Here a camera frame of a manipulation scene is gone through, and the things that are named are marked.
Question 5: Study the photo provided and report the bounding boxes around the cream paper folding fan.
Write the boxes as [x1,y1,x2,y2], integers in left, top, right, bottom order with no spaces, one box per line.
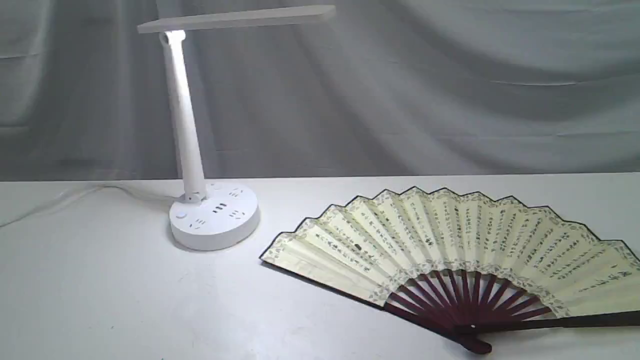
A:
[260,186,639,354]

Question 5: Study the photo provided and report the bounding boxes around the white desk lamp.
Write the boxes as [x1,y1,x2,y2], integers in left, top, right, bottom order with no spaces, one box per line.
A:
[137,4,336,252]

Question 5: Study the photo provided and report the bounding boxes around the grey backdrop curtain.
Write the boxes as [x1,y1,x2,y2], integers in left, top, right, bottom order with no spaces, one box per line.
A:
[1,0,640,182]

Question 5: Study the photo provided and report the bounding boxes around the white lamp power cable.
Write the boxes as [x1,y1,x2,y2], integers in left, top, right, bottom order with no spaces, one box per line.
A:
[0,185,177,229]

